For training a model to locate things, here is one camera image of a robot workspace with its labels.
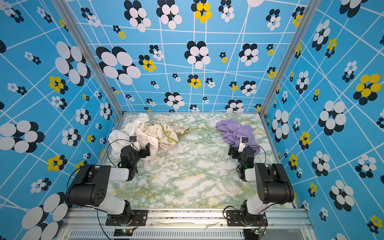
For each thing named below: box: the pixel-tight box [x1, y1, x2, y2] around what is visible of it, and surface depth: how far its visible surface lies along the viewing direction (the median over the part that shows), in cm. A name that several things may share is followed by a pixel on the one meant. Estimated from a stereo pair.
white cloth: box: [108, 113, 160, 159], surface depth 93 cm
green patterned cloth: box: [143, 114, 190, 150], surface depth 95 cm
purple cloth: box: [215, 118, 261, 155], surface depth 104 cm
